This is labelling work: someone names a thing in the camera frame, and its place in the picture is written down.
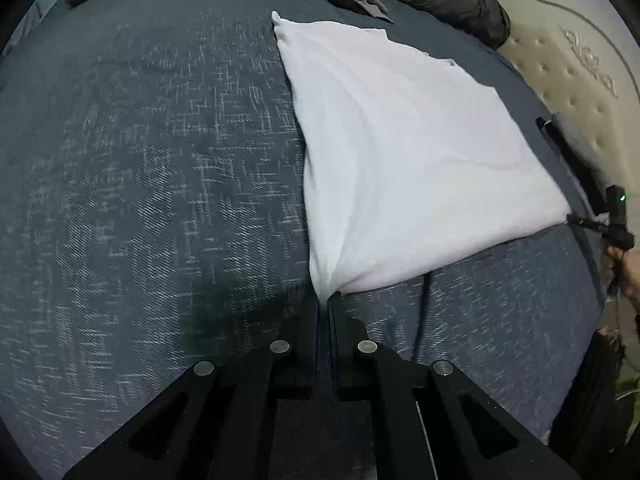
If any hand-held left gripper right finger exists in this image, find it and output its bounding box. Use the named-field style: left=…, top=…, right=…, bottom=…
left=325, top=290, right=581, bottom=480

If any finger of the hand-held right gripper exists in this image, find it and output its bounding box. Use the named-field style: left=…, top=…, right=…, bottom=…
left=536, top=116, right=607, bottom=215

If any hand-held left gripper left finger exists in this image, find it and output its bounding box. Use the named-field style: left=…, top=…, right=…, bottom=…
left=62, top=292, right=321, bottom=480

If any white shirt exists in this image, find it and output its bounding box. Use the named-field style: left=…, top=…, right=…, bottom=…
left=271, top=10, right=573, bottom=303

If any person's right hand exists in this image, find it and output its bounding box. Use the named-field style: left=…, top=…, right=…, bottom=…
left=601, top=246, right=640, bottom=313

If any cream tufted headboard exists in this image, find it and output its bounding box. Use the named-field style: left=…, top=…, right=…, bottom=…
left=472, top=0, right=640, bottom=241

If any person's dark clothing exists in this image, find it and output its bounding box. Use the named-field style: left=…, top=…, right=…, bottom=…
left=547, top=327, right=628, bottom=461

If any dark grey rolled duvet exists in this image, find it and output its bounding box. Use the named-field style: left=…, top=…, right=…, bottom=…
left=65, top=0, right=511, bottom=51

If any bed with blue sheet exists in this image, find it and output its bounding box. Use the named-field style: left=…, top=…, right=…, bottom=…
left=0, top=0, right=606, bottom=480

